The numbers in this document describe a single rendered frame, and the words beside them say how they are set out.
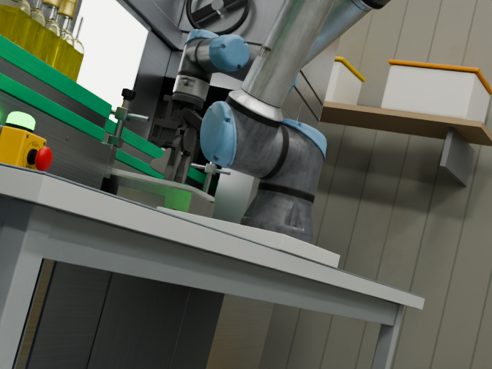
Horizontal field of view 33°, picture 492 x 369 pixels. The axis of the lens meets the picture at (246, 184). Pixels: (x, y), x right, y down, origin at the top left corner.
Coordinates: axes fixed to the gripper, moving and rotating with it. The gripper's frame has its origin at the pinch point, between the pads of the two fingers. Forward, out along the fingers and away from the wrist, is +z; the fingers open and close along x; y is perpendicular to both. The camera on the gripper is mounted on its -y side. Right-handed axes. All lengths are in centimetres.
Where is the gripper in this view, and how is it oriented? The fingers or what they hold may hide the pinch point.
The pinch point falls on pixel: (173, 187)
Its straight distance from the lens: 181.5
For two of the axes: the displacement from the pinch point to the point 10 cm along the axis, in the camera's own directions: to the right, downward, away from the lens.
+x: -2.7, -1.7, -9.5
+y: -9.3, -2.1, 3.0
